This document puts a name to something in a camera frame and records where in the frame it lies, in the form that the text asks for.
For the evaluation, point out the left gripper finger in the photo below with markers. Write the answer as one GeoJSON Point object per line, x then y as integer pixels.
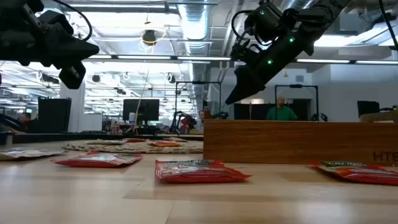
{"type": "Point", "coordinates": [72, 76]}
{"type": "Point", "coordinates": [74, 49]}

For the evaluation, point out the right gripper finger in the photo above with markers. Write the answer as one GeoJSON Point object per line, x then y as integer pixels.
{"type": "Point", "coordinates": [245, 85]}

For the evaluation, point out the red strawberry tea packet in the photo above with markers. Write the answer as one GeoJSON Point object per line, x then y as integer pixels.
{"type": "Point", "coordinates": [134, 140]}
{"type": "Point", "coordinates": [96, 160]}
{"type": "Point", "coordinates": [199, 172]}
{"type": "Point", "coordinates": [363, 172]}

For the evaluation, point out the orange peach tea packet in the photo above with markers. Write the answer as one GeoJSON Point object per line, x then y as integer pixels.
{"type": "Point", "coordinates": [164, 144]}

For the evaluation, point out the background black robot arm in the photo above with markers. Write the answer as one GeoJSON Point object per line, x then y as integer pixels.
{"type": "Point", "coordinates": [175, 119]}

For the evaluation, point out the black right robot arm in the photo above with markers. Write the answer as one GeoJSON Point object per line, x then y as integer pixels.
{"type": "Point", "coordinates": [320, 12]}

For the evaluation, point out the wooden tea box organiser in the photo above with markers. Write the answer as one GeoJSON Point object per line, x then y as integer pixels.
{"type": "Point", "coordinates": [295, 143]}

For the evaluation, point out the beige apple tea packet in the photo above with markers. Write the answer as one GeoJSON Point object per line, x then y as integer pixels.
{"type": "Point", "coordinates": [28, 153]}
{"type": "Point", "coordinates": [178, 139]}

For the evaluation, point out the yellow hanging pendant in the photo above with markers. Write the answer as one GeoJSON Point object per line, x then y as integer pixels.
{"type": "Point", "coordinates": [285, 75]}

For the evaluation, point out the black partition panel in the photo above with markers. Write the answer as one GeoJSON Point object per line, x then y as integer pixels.
{"type": "Point", "coordinates": [248, 112]}

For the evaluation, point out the white pillar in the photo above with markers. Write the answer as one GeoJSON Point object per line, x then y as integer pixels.
{"type": "Point", "coordinates": [76, 109]}

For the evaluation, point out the tall black panel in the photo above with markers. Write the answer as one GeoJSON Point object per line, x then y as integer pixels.
{"type": "Point", "coordinates": [54, 115]}

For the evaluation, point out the person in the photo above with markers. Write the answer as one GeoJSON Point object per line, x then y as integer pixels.
{"type": "Point", "coordinates": [281, 113]}
{"type": "Point", "coordinates": [201, 115]}
{"type": "Point", "coordinates": [26, 123]}

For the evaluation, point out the long ceiling light strip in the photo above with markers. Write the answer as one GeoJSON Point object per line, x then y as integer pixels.
{"type": "Point", "coordinates": [326, 61]}
{"type": "Point", "coordinates": [155, 57]}

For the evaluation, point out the red background object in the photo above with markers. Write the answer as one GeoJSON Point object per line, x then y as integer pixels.
{"type": "Point", "coordinates": [185, 123]}

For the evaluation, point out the white bottle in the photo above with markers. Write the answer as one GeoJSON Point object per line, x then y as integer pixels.
{"type": "Point", "coordinates": [132, 118]}

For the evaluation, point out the black computer monitor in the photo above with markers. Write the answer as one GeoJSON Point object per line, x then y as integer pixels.
{"type": "Point", "coordinates": [141, 109]}

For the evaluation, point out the round woven straw placemat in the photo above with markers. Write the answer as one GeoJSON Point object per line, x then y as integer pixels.
{"type": "Point", "coordinates": [130, 148]}

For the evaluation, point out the small black monitor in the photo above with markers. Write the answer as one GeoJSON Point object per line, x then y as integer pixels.
{"type": "Point", "coordinates": [368, 108]}

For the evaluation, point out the light wooden desk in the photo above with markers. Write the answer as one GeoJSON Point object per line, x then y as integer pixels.
{"type": "Point", "coordinates": [379, 116]}

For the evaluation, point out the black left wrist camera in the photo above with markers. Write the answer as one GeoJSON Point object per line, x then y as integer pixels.
{"type": "Point", "coordinates": [32, 14]}

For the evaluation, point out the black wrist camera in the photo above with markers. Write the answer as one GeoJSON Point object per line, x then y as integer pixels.
{"type": "Point", "coordinates": [32, 14]}
{"type": "Point", "coordinates": [267, 21]}

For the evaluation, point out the black metal station frame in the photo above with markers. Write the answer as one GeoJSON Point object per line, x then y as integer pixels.
{"type": "Point", "coordinates": [295, 86]}
{"type": "Point", "coordinates": [199, 82]}

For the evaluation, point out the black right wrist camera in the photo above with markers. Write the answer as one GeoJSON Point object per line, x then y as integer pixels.
{"type": "Point", "coordinates": [267, 21]}

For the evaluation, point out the black aluminium table frame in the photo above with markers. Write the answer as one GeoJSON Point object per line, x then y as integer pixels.
{"type": "Point", "coordinates": [62, 137]}

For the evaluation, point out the silver ventilation duct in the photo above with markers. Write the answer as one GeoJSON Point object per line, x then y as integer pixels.
{"type": "Point", "coordinates": [194, 25]}

